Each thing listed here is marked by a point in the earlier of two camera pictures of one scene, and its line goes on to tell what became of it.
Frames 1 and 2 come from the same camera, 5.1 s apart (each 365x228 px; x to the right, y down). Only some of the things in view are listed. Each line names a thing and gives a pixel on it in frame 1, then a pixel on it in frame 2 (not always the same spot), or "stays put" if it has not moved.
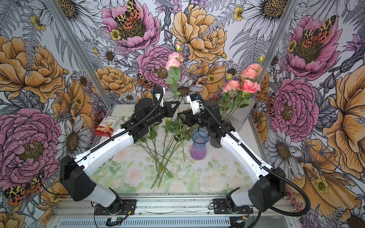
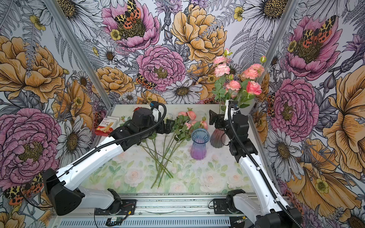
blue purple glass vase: x=199 y=137 stays put
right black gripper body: x=192 y=119 → x=221 y=123
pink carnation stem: x=174 y=64 → x=222 y=68
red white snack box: x=107 y=126 stays put
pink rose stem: x=248 y=87 stays put
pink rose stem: x=254 y=70 stays put
